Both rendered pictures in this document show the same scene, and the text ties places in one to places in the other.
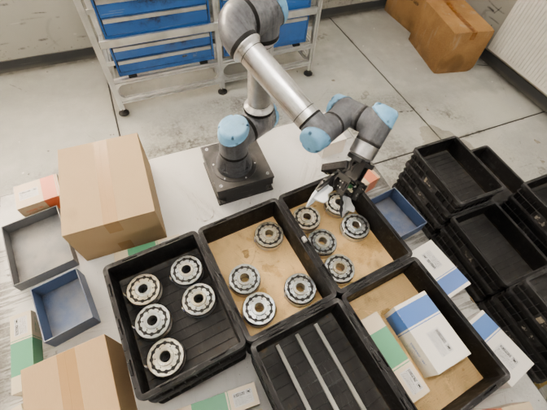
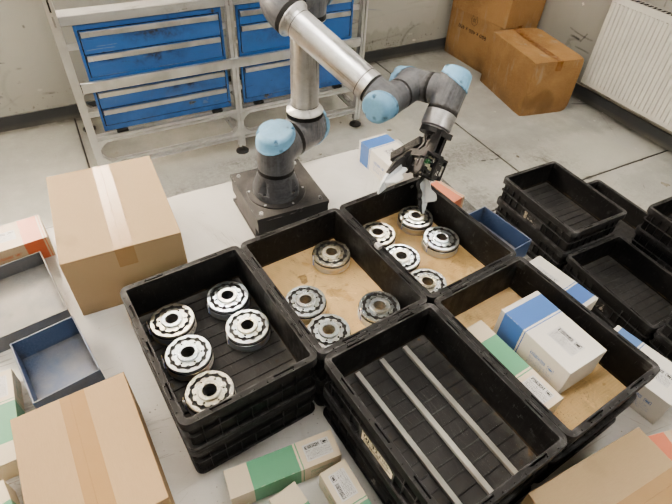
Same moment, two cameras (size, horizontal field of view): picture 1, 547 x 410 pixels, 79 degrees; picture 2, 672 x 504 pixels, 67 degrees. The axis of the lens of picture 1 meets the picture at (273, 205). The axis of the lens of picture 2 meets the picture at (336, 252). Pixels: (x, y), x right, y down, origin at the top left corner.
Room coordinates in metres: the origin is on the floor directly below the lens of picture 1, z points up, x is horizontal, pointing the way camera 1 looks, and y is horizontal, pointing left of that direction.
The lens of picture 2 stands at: (-0.43, 0.05, 1.82)
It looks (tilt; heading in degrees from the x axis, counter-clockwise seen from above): 44 degrees down; 357
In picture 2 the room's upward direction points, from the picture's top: 3 degrees clockwise
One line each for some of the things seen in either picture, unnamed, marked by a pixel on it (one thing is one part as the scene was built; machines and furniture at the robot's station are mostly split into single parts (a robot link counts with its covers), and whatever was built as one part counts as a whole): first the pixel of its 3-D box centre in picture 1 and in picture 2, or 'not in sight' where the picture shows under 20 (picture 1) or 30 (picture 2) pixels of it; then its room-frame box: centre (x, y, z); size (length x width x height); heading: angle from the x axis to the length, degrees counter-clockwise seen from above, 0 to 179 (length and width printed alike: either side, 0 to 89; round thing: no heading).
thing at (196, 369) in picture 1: (171, 304); (214, 324); (0.26, 0.27, 0.92); 0.40 x 0.30 x 0.02; 32
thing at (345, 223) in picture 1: (356, 225); (441, 238); (0.62, -0.31, 0.86); 0.10 x 0.10 x 0.01
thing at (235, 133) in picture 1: (234, 136); (277, 146); (0.91, 0.17, 0.97); 0.13 x 0.12 x 0.14; 142
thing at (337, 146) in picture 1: (323, 134); (386, 159); (1.19, -0.21, 0.75); 0.20 x 0.12 x 0.09; 30
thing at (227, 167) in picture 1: (234, 156); (275, 177); (0.91, 0.18, 0.85); 0.15 x 0.15 x 0.10
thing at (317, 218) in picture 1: (306, 217); (377, 233); (0.64, -0.13, 0.86); 0.10 x 0.10 x 0.01
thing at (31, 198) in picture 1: (41, 196); (18, 243); (0.70, 0.94, 0.74); 0.16 x 0.12 x 0.07; 123
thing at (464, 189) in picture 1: (438, 192); (545, 235); (1.20, -0.95, 0.37); 0.40 x 0.30 x 0.45; 27
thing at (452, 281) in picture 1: (433, 272); (549, 295); (0.52, -0.62, 0.75); 0.20 x 0.12 x 0.09; 34
